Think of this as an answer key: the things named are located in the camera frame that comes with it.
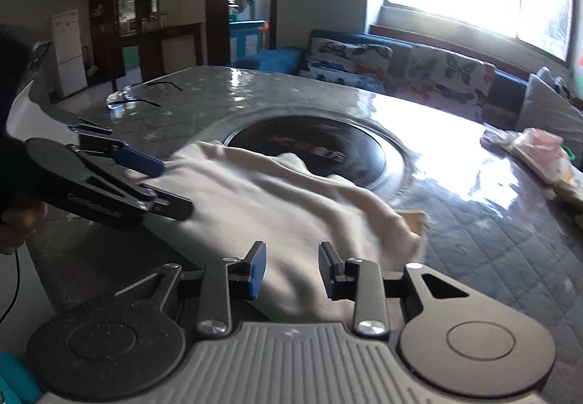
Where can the grey pillow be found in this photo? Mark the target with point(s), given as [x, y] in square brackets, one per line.
[553, 105]

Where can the butterfly print cushion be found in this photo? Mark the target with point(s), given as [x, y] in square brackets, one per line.
[346, 62]
[444, 82]

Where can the round black induction cooktop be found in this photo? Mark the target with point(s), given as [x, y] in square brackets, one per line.
[305, 146]

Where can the dark wooden cabinet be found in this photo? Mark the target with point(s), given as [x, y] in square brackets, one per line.
[145, 30]

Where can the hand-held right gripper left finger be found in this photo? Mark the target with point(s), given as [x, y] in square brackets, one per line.
[257, 269]

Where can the yellow packet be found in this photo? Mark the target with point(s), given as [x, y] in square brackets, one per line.
[571, 192]

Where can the blue sofa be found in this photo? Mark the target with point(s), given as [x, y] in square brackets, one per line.
[346, 48]

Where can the cream long-sleeved shirt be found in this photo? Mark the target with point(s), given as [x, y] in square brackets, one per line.
[282, 212]

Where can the clear plastic bag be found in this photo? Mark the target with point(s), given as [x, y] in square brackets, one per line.
[496, 137]

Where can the pink tissue pack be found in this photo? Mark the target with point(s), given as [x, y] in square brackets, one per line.
[539, 146]

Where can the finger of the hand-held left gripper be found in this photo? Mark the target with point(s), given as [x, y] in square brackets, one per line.
[136, 160]
[150, 203]

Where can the clear rimless eyeglasses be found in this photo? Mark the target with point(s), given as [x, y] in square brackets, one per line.
[132, 96]

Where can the white refrigerator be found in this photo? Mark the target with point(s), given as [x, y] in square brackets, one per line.
[68, 53]

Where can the teal cabinet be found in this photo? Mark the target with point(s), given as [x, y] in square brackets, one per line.
[246, 39]

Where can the person's left hand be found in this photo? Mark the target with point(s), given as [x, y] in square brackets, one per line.
[20, 224]

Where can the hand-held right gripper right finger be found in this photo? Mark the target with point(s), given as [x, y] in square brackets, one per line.
[328, 269]

